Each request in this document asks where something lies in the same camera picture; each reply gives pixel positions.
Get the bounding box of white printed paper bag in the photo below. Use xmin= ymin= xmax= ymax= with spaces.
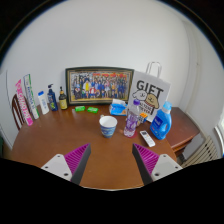
xmin=127 ymin=61 xmax=172 ymax=123

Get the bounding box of white remote control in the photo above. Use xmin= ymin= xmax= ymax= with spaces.
xmin=139 ymin=129 xmax=157 ymax=148

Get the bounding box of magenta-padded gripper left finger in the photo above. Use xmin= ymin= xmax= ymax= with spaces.
xmin=40 ymin=143 xmax=92 ymax=186

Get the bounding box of dark-framed group photo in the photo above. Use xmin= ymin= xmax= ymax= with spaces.
xmin=65 ymin=66 xmax=135 ymax=106

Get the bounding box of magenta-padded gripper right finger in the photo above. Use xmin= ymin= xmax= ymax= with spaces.
xmin=131 ymin=143 xmax=184 ymax=186

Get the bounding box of long pink box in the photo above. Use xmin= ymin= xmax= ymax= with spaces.
xmin=14 ymin=78 xmax=35 ymax=127

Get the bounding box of white radiator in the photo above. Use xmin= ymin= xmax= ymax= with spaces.
xmin=180 ymin=134 xmax=219 ymax=169

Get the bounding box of blue patterned paper cup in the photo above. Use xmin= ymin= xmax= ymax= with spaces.
xmin=98 ymin=114 xmax=119 ymax=139

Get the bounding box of yellow-labelled dark pump bottle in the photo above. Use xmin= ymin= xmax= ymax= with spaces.
xmin=58 ymin=86 xmax=69 ymax=111

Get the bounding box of blue tissue pack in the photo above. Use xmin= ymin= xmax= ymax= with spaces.
xmin=108 ymin=98 xmax=129 ymax=117

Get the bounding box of white door panel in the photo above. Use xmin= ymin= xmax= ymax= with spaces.
xmin=0 ymin=68 xmax=16 ymax=149

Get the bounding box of clear purple-capped water bottle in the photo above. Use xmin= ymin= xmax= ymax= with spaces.
xmin=123 ymin=98 xmax=142 ymax=138

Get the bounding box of blue detergent bottle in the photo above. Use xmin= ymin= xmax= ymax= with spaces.
xmin=149 ymin=101 xmax=173 ymax=141

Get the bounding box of small puzzle cube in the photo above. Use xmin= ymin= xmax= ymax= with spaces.
xmin=137 ymin=112 xmax=149 ymax=127

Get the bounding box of white bottle with blue cap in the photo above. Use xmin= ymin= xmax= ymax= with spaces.
xmin=37 ymin=90 xmax=50 ymax=116

